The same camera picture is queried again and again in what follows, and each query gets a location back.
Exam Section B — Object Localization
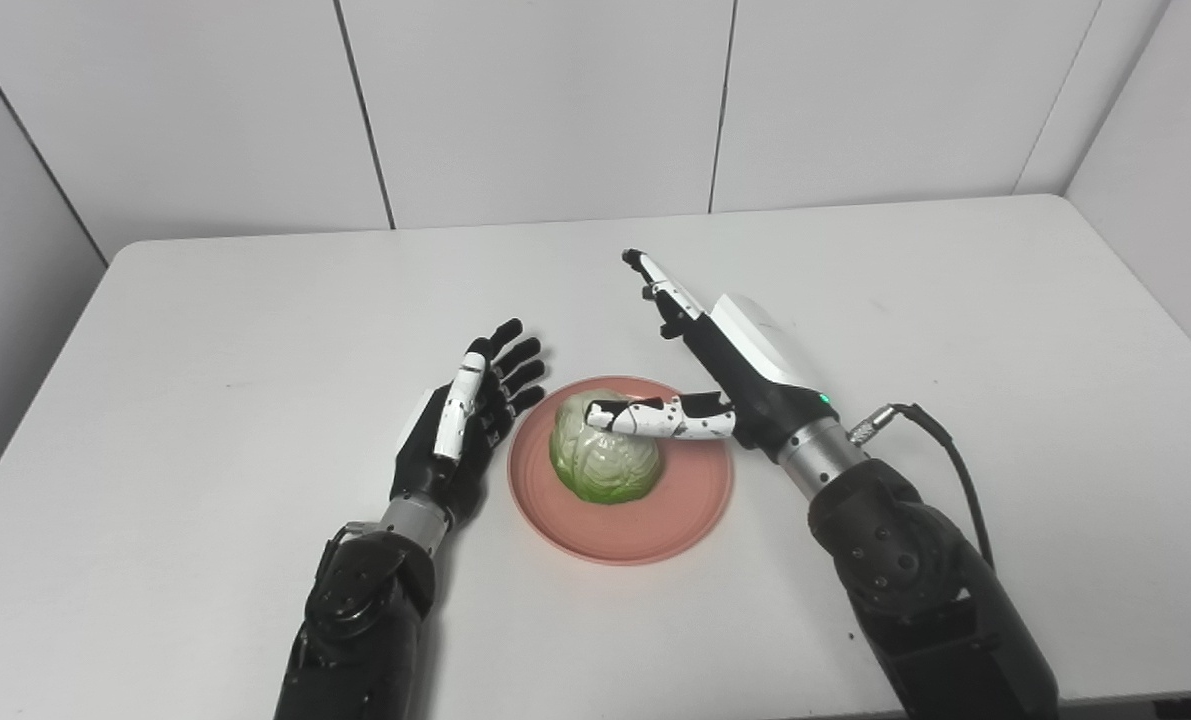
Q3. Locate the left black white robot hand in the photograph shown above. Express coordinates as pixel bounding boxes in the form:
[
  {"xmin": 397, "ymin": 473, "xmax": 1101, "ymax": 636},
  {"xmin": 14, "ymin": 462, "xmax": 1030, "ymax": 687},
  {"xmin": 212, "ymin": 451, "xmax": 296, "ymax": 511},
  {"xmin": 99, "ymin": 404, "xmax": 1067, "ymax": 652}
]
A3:
[{"xmin": 390, "ymin": 318, "xmax": 547, "ymax": 524}]

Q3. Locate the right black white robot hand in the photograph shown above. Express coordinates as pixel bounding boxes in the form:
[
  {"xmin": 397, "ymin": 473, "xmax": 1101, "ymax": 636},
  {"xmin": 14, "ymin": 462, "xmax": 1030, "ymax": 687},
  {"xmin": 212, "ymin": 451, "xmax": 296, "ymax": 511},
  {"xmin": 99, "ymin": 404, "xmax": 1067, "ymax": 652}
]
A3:
[{"xmin": 585, "ymin": 248, "xmax": 842, "ymax": 462}]

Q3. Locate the pink plastic plate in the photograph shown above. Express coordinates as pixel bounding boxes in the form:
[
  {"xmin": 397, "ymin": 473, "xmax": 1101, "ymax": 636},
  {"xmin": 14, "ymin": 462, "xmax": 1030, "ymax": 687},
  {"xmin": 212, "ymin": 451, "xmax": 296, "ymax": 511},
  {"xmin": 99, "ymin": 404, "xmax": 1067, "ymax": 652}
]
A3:
[{"xmin": 507, "ymin": 376, "xmax": 734, "ymax": 567}]

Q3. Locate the green white toy cabbage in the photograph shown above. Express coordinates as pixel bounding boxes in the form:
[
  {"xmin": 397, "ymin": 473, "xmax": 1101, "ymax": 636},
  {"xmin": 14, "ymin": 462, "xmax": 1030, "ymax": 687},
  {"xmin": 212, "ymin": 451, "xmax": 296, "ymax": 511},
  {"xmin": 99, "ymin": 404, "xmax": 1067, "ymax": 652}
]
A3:
[{"xmin": 549, "ymin": 389, "xmax": 664, "ymax": 505}]

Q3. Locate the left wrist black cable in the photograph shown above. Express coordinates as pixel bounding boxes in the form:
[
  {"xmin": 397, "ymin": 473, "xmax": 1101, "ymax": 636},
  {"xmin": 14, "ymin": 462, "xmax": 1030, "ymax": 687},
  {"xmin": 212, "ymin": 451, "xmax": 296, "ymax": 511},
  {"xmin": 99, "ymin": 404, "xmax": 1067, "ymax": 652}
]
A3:
[{"xmin": 317, "ymin": 520, "xmax": 381, "ymax": 581}]

